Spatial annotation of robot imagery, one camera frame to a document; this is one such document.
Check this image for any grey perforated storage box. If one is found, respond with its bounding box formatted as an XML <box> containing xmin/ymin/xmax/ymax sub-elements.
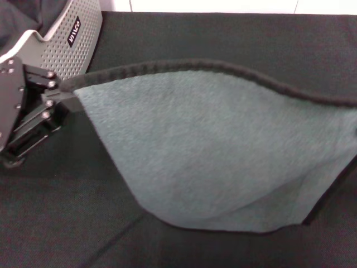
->
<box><xmin>0</xmin><ymin>0</ymin><xmax>104</xmax><ymax>82</ymax></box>

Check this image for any yellow and grey towel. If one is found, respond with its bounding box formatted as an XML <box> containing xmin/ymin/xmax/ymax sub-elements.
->
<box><xmin>60</xmin><ymin>58</ymin><xmax>357</xmax><ymax>234</ymax></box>

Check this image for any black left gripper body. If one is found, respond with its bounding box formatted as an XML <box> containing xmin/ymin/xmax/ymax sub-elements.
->
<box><xmin>0</xmin><ymin>58</ymin><xmax>27</xmax><ymax>154</ymax></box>

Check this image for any black cloth box liner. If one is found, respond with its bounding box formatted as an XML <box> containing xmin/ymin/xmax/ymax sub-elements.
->
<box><xmin>0</xmin><ymin>0</ymin><xmax>70</xmax><ymax>54</ymax></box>

